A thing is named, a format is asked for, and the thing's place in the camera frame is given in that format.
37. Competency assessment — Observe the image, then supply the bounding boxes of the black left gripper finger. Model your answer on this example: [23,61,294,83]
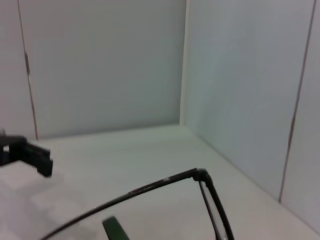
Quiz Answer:
[0,134,54,178]

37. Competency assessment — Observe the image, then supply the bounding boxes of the black framed glasses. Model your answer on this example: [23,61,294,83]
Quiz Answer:
[39,167,236,240]

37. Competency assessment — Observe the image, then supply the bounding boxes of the green glasses case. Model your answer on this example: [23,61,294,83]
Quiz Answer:
[101,216,131,240]

